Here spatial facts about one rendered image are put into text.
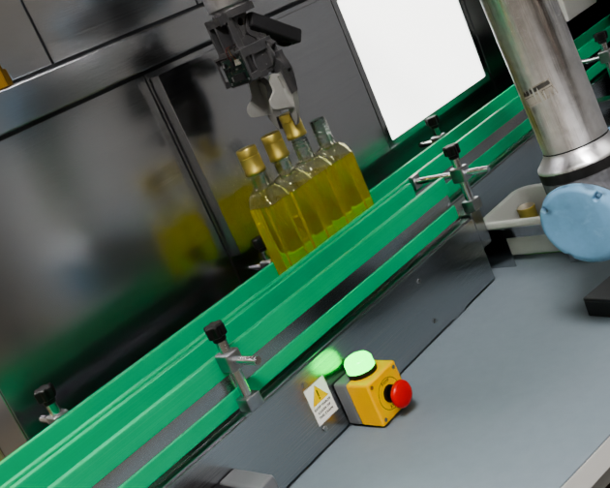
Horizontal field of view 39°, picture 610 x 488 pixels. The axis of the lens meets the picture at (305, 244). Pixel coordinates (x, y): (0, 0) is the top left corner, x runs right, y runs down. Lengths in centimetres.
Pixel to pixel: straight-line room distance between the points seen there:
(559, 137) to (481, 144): 70
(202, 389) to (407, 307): 41
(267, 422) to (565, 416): 39
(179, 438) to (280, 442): 16
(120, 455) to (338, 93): 93
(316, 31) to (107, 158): 53
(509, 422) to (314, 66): 84
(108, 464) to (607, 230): 67
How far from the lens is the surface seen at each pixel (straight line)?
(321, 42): 175
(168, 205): 148
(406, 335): 140
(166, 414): 112
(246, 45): 143
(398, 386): 124
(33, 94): 137
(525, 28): 111
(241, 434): 117
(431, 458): 116
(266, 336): 122
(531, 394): 122
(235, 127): 155
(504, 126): 189
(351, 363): 125
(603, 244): 114
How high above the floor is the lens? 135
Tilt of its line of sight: 15 degrees down
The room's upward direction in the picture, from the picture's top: 24 degrees counter-clockwise
